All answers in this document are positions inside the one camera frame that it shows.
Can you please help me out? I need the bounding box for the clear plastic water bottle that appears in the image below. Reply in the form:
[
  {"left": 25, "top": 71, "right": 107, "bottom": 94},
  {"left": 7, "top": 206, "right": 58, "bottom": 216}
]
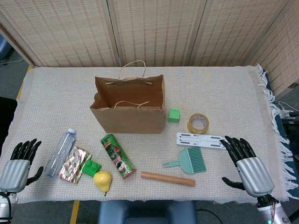
[{"left": 44, "top": 128, "right": 77, "bottom": 177}]

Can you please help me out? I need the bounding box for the black box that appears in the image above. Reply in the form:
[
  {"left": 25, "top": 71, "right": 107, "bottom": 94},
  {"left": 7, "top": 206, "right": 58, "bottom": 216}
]
[{"left": 281, "top": 118, "right": 299, "bottom": 140}]

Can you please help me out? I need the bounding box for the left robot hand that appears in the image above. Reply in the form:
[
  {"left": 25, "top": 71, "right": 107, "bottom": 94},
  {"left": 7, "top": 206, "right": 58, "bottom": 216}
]
[{"left": 0, "top": 138, "right": 44, "bottom": 193}]

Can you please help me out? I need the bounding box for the white power strip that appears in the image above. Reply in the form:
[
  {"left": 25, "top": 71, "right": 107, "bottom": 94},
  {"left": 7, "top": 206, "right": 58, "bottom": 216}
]
[{"left": 278, "top": 101, "right": 299, "bottom": 119}]

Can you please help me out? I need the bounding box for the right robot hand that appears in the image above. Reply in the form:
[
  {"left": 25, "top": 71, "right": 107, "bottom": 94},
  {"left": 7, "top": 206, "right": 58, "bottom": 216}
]
[{"left": 220, "top": 136, "right": 275, "bottom": 198}]

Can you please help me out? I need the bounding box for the brown wooden rolling pin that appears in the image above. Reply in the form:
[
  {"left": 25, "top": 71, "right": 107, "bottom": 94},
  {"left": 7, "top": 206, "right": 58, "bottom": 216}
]
[{"left": 141, "top": 171, "right": 196, "bottom": 187}]

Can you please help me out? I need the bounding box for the blue office chair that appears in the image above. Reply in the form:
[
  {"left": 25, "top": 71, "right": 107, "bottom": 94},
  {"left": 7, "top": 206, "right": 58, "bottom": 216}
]
[{"left": 0, "top": 35, "right": 12, "bottom": 65}]

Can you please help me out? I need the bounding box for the green toy building brick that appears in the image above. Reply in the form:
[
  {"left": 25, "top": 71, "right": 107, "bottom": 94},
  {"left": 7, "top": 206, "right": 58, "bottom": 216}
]
[{"left": 81, "top": 158, "right": 102, "bottom": 178}]

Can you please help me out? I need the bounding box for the teal hand brush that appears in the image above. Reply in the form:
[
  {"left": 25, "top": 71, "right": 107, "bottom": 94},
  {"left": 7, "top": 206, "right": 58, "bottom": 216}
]
[{"left": 163, "top": 147, "right": 207, "bottom": 175}]

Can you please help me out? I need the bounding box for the beige woven tablecloth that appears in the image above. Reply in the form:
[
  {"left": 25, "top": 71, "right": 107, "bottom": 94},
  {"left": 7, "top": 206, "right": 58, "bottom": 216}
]
[{"left": 0, "top": 63, "right": 295, "bottom": 205}]

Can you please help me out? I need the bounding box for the brown paper bag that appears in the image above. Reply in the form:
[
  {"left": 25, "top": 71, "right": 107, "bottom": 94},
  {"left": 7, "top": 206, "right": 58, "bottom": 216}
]
[{"left": 89, "top": 60, "right": 165, "bottom": 134}]

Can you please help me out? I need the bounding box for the white folding stand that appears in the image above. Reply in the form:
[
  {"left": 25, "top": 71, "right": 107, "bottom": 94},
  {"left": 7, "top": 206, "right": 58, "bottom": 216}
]
[{"left": 176, "top": 132, "right": 231, "bottom": 150}]

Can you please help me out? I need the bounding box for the small green cube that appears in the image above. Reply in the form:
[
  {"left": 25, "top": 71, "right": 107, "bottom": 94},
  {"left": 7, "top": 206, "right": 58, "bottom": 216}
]
[{"left": 168, "top": 108, "right": 181, "bottom": 123}]

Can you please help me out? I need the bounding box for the woven folding screen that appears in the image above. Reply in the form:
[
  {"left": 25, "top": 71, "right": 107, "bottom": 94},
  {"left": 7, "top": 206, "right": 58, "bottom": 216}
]
[{"left": 0, "top": 0, "right": 299, "bottom": 96}]

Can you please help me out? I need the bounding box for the clear packing tape roll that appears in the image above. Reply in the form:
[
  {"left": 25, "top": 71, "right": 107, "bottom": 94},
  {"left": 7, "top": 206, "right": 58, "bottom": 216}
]
[{"left": 186, "top": 113, "right": 210, "bottom": 135}]

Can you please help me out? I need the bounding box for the yellow toy pear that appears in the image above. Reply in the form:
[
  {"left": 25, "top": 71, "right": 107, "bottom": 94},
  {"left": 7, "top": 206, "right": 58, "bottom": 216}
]
[{"left": 93, "top": 170, "right": 112, "bottom": 197}]

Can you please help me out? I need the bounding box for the green Pringles can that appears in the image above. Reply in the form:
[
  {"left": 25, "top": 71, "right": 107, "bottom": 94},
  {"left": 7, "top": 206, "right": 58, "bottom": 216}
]
[{"left": 100, "top": 133, "right": 137, "bottom": 180}]

